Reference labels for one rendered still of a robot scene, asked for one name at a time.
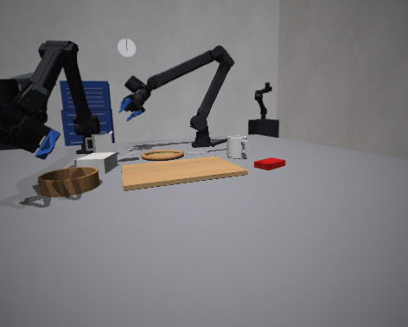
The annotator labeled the light wood cutting board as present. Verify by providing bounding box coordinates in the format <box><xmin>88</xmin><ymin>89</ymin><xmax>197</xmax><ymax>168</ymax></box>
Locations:
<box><xmin>122</xmin><ymin>157</ymin><xmax>248</xmax><ymax>191</ymax></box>

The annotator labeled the pizza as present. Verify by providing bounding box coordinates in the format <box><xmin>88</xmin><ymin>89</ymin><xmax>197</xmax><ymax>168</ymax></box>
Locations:
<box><xmin>141</xmin><ymin>150</ymin><xmax>184</xmax><ymax>161</ymax></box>

